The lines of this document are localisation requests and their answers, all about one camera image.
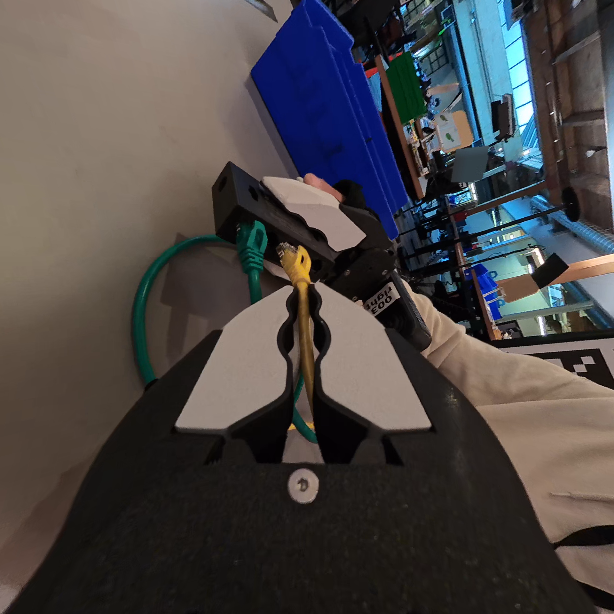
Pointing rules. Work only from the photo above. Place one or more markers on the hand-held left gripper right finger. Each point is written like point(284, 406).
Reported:
point(374, 379)

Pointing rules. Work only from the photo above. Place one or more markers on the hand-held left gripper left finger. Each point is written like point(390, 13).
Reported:
point(240, 374)

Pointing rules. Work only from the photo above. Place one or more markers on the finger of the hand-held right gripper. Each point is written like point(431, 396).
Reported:
point(274, 270)
point(316, 211)

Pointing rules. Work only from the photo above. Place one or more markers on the black network switch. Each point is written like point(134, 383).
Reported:
point(230, 206)

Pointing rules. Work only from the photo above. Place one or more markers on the blue plastic bin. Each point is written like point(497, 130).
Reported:
point(316, 96)

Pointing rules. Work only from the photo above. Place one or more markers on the person's right forearm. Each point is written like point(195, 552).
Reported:
point(503, 369)

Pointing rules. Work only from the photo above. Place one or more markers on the person's right hand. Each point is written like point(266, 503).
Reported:
point(319, 182)

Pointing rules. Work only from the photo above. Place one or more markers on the long wooden workbench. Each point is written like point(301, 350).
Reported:
point(406, 144)

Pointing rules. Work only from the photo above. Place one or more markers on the small blue bin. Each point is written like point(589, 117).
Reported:
point(489, 292)

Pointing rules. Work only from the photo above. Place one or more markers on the green plastic bin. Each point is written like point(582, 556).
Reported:
point(405, 86)

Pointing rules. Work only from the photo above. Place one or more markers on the small wooden board stand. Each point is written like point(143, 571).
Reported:
point(453, 129)

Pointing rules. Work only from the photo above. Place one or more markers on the black monitor on tripod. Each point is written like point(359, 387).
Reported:
point(502, 117)

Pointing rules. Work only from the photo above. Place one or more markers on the printed marker tag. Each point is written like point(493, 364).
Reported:
point(575, 364)

